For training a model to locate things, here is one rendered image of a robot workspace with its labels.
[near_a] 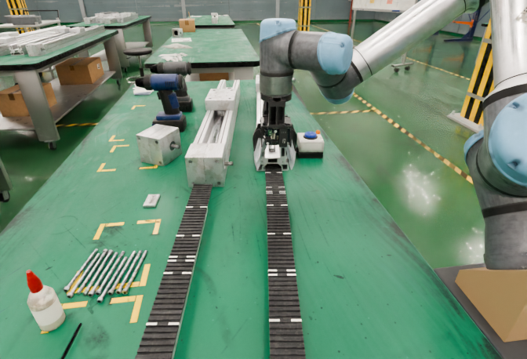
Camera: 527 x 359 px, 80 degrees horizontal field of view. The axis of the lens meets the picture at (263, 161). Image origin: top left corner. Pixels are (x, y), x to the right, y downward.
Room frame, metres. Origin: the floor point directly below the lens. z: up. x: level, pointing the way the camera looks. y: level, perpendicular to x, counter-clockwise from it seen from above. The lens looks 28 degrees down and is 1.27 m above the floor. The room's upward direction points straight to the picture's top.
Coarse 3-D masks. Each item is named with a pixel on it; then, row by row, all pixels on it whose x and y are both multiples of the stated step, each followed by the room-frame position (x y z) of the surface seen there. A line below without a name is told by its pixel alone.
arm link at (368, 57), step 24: (432, 0) 0.73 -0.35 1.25; (456, 0) 0.72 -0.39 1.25; (480, 0) 0.71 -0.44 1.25; (408, 24) 0.72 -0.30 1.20; (432, 24) 0.72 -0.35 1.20; (360, 48) 0.73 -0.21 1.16; (384, 48) 0.71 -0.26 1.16; (408, 48) 0.72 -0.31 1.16; (360, 72) 0.71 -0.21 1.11; (336, 96) 0.72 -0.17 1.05
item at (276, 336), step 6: (276, 330) 0.30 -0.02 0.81; (282, 330) 0.30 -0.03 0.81; (288, 330) 0.30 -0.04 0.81; (294, 330) 0.30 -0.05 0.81; (300, 330) 0.30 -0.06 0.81; (270, 336) 0.29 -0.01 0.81; (276, 336) 0.29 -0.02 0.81; (282, 336) 0.29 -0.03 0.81; (288, 336) 0.29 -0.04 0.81; (294, 336) 0.29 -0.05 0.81; (300, 336) 0.29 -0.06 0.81; (270, 342) 0.28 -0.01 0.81; (276, 342) 0.28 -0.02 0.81; (282, 342) 0.28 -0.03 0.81; (288, 342) 0.28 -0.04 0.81; (294, 342) 0.28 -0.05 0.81; (300, 342) 0.28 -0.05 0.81
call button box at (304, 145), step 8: (304, 136) 0.96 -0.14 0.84; (320, 136) 0.97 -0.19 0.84; (296, 144) 0.99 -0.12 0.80; (304, 144) 0.92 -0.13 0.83; (312, 144) 0.92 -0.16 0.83; (320, 144) 0.93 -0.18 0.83; (296, 152) 0.96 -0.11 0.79; (304, 152) 0.93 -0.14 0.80; (312, 152) 0.93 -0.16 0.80; (320, 152) 0.93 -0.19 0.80
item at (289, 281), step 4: (268, 280) 0.39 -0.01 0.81; (272, 280) 0.39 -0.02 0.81; (276, 280) 0.39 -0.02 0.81; (280, 280) 0.39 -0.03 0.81; (284, 280) 0.39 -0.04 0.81; (288, 280) 0.39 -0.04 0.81; (292, 280) 0.39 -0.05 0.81; (268, 284) 0.39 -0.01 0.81; (272, 284) 0.39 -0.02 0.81; (276, 284) 0.39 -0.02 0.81; (280, 284) 0.39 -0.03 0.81; (284, 284) 0.39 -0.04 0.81; (288, 284) 0.39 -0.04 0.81; (292, 284) 0.39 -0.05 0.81; (296, 284) 0.39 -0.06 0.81
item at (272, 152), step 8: (256, 96) 1.35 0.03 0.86; (256, 104) 1.24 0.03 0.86; (256, 112) 1.14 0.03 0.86; (256, 120) 1.06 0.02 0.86; (264, 136) 0.92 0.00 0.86; (264, 152) 0.84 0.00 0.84; (272, 152) 0.88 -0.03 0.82; (280, 152) 0.84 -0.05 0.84; (264, 160) 0.84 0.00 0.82; (272, 160) 0.86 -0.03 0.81; (280, 160) 0.84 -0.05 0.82; (264, 168) 0.85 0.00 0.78; (288, 168) 0.84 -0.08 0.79
